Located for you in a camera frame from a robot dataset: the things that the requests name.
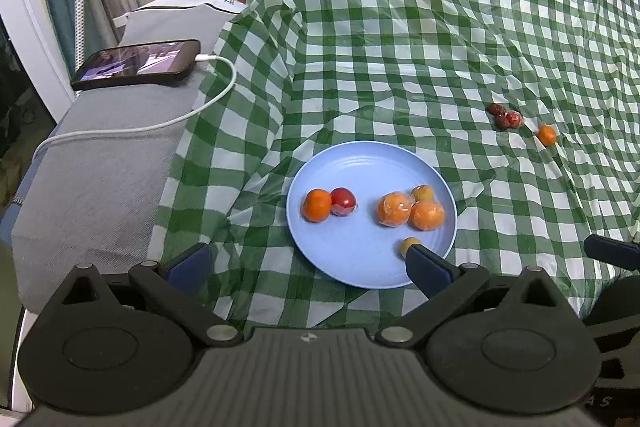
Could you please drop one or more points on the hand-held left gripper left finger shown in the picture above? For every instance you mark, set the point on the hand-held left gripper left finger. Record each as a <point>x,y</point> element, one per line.
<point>189,264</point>

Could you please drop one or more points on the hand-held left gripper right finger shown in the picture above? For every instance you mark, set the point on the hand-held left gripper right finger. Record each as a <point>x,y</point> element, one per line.
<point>426,264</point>

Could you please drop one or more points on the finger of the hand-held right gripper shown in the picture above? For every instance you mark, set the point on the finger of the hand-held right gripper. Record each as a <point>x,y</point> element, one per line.
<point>612,251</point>

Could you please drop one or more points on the small yellow fruit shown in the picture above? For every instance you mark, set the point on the small yellow fruit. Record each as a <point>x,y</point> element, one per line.
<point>423,193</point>
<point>409,245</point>

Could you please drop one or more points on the orange tangerine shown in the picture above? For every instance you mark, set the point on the orange tangerine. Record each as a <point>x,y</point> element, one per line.
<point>317,205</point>
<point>394,210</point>
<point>428,215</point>
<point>546,135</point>

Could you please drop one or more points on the blue plate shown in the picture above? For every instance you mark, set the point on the blue plate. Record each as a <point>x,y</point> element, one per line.
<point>360,252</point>

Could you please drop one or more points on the red cherry tomato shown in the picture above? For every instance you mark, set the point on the red cherry tomato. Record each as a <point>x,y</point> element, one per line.
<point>344,200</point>

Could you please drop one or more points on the grey pillow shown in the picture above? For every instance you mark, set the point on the grey pillow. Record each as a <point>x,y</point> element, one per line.
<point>100,187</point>

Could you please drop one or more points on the dark red jujube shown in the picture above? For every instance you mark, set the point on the dark red jujube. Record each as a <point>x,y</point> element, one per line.
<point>501,122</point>
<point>495,109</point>

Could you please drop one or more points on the red wrapped fruit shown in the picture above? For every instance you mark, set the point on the red wrapped fruit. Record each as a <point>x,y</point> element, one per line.
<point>514,119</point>

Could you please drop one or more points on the black smartphone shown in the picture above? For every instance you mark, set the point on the black smartphone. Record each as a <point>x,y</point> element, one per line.
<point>137,64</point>

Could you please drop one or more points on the green white checked cloth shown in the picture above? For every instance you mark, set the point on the green white checked cloth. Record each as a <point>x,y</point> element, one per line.
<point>425,32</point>

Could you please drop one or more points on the white door frame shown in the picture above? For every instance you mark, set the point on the white door frame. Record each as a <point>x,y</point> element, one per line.
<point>25,22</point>

